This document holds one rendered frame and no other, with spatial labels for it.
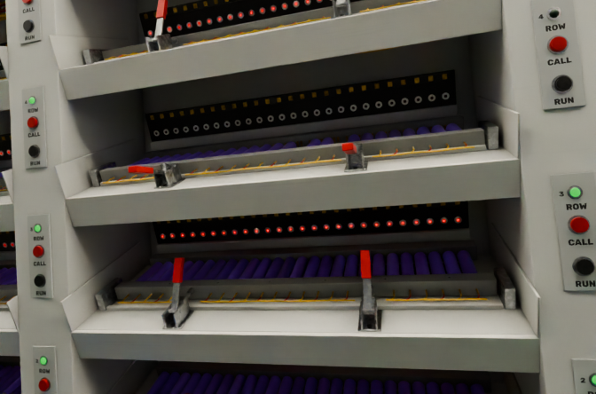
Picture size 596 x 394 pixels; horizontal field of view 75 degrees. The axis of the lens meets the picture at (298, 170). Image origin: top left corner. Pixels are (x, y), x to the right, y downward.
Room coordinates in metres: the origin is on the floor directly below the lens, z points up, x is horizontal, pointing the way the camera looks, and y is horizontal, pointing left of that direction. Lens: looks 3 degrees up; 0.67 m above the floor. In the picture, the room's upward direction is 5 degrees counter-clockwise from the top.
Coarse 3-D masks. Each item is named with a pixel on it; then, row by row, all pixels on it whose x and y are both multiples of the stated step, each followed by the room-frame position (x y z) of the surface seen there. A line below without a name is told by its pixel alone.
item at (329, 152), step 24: (336, 144) 0.53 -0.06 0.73; (384, 144) 0.50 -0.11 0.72; (408, 144) 0.50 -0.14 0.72; (432, 144) 0.49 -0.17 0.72; (456, 144) 0.49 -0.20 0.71; (480, 144) 0.48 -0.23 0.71; (120, 168) 0.61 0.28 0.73; (192, 168) 0.57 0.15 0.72; (216, 168) 0.56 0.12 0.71; (240, 168) 0.56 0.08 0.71
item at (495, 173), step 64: (320, 128) 0.65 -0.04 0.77; (512, 128) 0.43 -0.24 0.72; (64, 192) 0.57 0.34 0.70; (128, 192) 0.55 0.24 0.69; (192, 192) 0.52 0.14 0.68; (256, 192) 0.50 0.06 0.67; (320, 192) 0.48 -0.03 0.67; (384, 192) 0.47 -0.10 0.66; (448, 192) 0.45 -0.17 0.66; (512, 192) 0.44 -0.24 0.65
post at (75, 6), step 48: (48, 0) 0.57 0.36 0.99; (96, 0) 0.65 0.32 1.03; (48, 48) 0.57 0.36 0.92; (48, 96) 0.57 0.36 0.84; (96, 96) 0.64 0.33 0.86; (48, 144) 0.58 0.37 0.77; (96, 144) 0.64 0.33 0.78; (144, 144) 0.76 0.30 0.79; (48, 192) 0.58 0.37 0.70; (96, 240) 0.63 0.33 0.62; (144, 240) 0.74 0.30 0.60; (48, 336) 0.58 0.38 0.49; (96, 384) 0.61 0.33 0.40
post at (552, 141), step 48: (528, 0) 0.42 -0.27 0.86; (576, 0) 0.41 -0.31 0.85; (480, 48) 0.55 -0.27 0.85; (528, 48) 0.42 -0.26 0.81; (480, 96) 0.58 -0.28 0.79; (528, 96) 0.42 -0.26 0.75; (528, 144) 0.42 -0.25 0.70; (576, 144) 0.41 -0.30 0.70; (528, 192) 0.42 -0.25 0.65; (528, 240) 0.43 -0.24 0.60; (576, 336) 0.42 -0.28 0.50; (528, 384) 0.49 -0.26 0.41
